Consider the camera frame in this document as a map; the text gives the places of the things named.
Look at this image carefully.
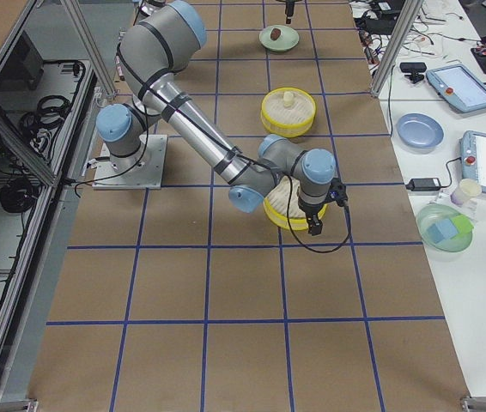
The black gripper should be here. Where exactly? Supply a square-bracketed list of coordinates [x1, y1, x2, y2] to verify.
[282, 0, 299, 24]
[301, 202, 325, 236]

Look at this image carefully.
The yellow bamboo steamer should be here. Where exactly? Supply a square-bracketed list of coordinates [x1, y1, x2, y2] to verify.
[260, 87, 317, 138]
[263, 176, 327, 231]

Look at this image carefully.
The white steamed bun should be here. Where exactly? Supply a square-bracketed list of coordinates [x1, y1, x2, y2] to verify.
[282, 91, 295, 108]

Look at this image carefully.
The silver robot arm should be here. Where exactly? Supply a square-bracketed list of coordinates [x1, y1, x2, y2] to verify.
[96, 1, 335, 235]

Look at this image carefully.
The brown steamed bun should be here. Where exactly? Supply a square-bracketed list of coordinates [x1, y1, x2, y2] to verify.
[270, 27, 281, 41]

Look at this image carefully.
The light green plate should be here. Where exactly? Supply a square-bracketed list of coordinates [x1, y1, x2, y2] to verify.
[258, 25, 300, 52]

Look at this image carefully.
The black power adapter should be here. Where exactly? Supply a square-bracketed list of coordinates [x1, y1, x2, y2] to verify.
[405, 178, 442, 191]

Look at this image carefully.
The blue sponge block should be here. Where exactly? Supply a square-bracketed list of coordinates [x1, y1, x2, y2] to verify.
[426, 219, 457, 244]

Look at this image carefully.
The clear green bowl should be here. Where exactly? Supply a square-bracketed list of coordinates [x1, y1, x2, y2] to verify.
[416, 203, 474, 252]

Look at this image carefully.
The blue plate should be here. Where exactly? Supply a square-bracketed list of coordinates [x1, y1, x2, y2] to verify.
[396, 113, 444, 152]

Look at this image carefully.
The black webcam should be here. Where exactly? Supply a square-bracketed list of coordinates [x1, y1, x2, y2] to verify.
[399, 62, 427, 84]

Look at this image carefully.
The green sponge block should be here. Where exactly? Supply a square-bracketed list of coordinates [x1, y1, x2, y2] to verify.
[450, 214, 474, 235]

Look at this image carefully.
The paper cup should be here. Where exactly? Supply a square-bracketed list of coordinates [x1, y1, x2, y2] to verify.
[450, 179, 482, 206]

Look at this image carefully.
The far blue teach pendant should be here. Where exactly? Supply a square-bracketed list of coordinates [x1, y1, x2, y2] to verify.
[425, 64, 486, 112]

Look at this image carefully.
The aluminium frame post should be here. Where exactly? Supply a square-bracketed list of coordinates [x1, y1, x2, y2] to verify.
[370, 0, 423, 98]

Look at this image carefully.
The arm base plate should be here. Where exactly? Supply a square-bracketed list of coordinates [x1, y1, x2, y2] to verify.
[92, 133, 167, 190]

